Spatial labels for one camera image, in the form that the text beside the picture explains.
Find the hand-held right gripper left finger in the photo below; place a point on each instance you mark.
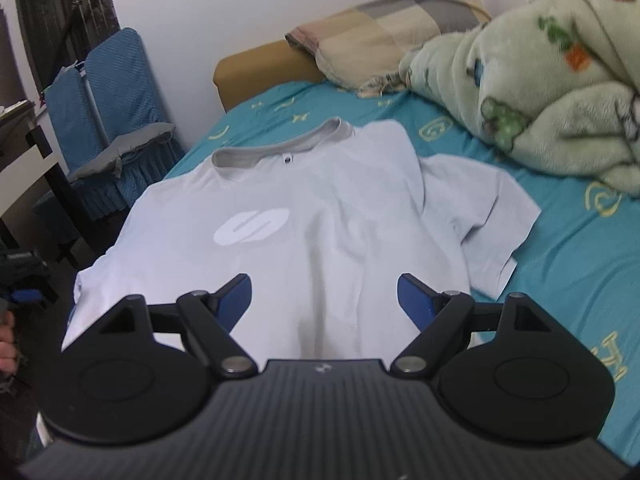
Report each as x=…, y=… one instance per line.
x=235, y=300

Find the plaid pillow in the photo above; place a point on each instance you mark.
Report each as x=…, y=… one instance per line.
x=390, y=30

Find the person's left hand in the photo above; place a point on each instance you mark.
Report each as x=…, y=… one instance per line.
x=7, y=345

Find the white t-shirt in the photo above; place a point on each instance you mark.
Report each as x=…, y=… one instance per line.
x=320, y=220

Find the tan headboard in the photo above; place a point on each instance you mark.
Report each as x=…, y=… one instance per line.
x=250, y=72

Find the bed with teal printed sheet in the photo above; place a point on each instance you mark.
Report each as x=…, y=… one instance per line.
x=575, y=270

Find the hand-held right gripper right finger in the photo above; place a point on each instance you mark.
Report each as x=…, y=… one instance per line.
x=412, y=300

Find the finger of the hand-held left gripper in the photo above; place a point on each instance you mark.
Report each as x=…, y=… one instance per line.
x=21, y=296

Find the dark window with grille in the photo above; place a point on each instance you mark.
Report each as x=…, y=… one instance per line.
x=60, y=5

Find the grey seat cushion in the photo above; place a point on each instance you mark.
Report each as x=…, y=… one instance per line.
x=125, y=147

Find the green printed fleece blanket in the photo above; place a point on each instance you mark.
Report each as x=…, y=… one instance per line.
x=545, y=85

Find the blue covered chair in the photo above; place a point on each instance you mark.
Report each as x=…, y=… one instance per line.
x=70, y=115
x=120, y=85

